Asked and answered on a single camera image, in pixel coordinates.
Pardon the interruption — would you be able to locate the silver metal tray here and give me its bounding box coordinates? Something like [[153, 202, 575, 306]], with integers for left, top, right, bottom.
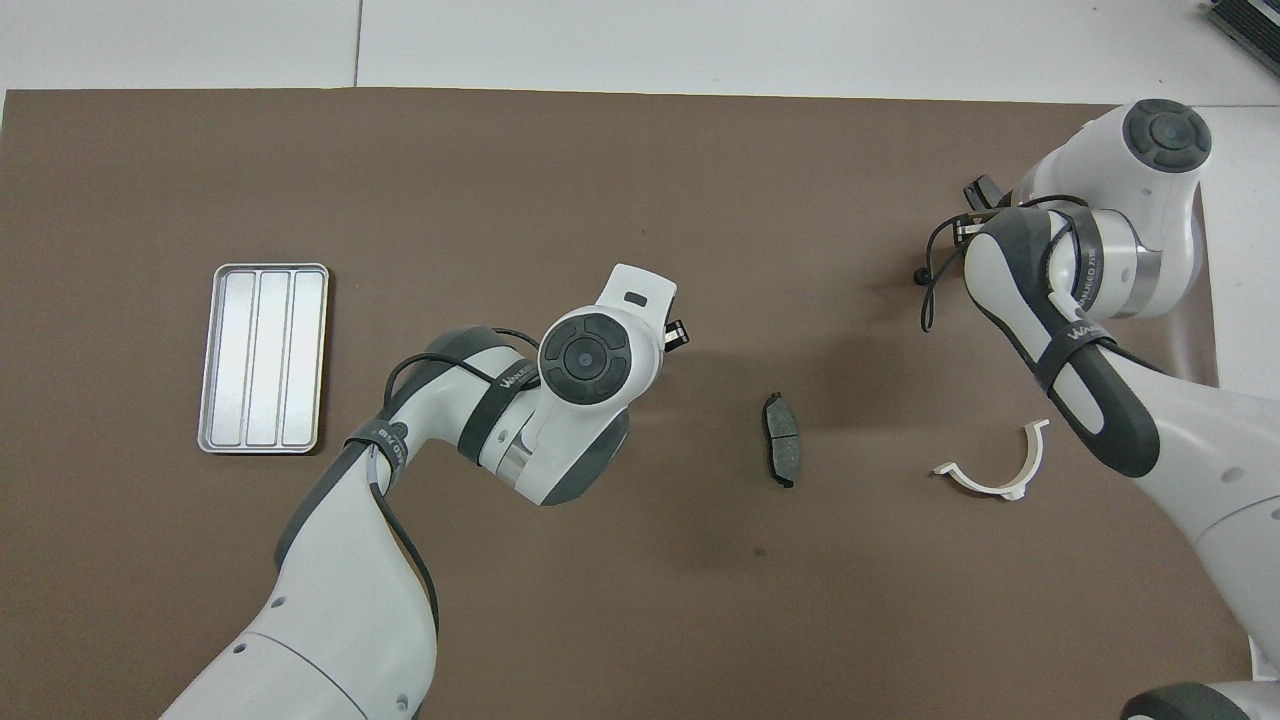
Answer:
[[198, 263, 330, 456]]

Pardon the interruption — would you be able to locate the long grey brake pad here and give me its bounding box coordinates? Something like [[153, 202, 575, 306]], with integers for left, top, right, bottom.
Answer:
[[762, 391, 803, 490]]

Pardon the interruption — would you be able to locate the brown table mat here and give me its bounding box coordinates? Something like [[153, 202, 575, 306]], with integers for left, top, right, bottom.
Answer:
[[0, 88, 1256, 720]]

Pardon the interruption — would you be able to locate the grey ribbed device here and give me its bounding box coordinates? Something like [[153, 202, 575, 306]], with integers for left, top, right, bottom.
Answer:
[[1205, 0, 1280, 51]]

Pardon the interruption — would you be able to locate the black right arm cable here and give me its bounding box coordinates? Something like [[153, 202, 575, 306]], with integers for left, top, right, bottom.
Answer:
[[915, 195, 1091, 334]]

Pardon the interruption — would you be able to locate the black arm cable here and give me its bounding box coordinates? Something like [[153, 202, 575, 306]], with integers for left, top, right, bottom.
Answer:
[[915, 195, 1091, 334], [365, 325, 541, 636]]

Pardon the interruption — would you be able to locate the white curved plastic bracket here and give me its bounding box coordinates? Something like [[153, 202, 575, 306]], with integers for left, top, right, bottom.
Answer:
[[932, 420, 1047, 502]]

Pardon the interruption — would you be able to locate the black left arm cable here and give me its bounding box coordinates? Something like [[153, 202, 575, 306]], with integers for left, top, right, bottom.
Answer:
[[365, 325, 541, 636]]

